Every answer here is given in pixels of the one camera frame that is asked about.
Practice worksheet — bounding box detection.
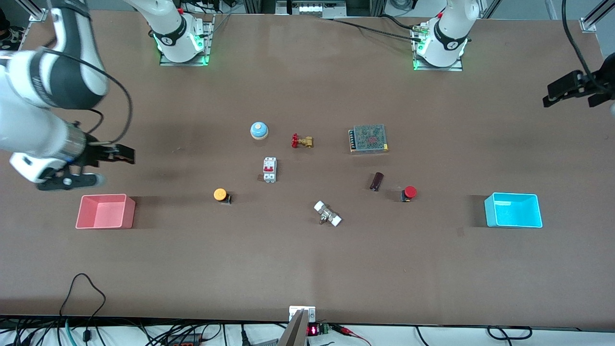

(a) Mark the pink plastic box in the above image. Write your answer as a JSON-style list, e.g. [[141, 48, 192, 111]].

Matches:
[[75, 194, 136, 230]]

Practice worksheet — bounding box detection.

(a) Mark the cyan plastic box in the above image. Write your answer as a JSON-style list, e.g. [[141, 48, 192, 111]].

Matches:
[[484, 192, 543, 228]]

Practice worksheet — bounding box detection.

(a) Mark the black power strip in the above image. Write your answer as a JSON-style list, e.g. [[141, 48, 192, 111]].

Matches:
[[166, 333, 205, 346]]

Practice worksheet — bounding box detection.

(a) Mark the metal mesh power supply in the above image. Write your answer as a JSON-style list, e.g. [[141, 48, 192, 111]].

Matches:
[[349, 124, 389, 154]]

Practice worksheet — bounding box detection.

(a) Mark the white-ended metal valve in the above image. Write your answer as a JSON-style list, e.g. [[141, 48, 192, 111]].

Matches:
[[313, 200, 343, 227]]

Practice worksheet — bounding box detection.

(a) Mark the grey white control device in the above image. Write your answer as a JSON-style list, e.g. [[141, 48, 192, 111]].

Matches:
[[275, 0, 347, 19]]

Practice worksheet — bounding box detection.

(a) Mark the red clip lead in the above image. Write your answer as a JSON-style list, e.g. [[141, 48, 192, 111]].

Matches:
[[331, 324, 371, 346]]

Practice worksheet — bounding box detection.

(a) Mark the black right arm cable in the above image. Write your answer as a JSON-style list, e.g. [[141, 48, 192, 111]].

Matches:
[[41, 47, 133, 145]]

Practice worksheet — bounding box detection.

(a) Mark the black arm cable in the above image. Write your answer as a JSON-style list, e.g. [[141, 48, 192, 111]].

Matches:
[[560, 0, 606, 94], [41, 47, 133, 145]]

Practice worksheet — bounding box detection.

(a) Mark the aluminium frame profile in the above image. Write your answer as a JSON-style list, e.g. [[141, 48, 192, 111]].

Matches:
[[580, 0, 615, 33], [19, 0, 49, 22]]

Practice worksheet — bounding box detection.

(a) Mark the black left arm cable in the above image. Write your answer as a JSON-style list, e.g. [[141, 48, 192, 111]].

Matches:
[[560, 0, 606, 94]]

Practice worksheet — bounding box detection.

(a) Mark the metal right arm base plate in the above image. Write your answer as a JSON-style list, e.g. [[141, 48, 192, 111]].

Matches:
[[160, 13, 210, 67]]

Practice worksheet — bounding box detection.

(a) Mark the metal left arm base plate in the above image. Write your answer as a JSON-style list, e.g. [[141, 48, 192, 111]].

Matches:
[[412, 22, 464, 72]]

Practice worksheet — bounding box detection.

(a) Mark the thin black looped cable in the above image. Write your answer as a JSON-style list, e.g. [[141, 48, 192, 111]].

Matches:
[[59, 273, 107, 343]]

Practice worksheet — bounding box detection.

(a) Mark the black cable on table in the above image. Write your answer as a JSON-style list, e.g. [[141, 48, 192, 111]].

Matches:
[[331, 14, 423, 43]]

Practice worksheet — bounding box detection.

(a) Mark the white camera bracket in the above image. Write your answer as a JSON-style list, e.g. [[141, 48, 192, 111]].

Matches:
[[288, 306, 317, 323]]

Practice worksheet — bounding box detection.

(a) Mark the black coiled cable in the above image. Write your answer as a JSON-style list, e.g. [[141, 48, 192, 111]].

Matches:
[[487, 326, 533, 341]]

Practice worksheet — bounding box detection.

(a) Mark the grey camera pole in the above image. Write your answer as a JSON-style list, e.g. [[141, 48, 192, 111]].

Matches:
[[278, 309, 309, 346]]

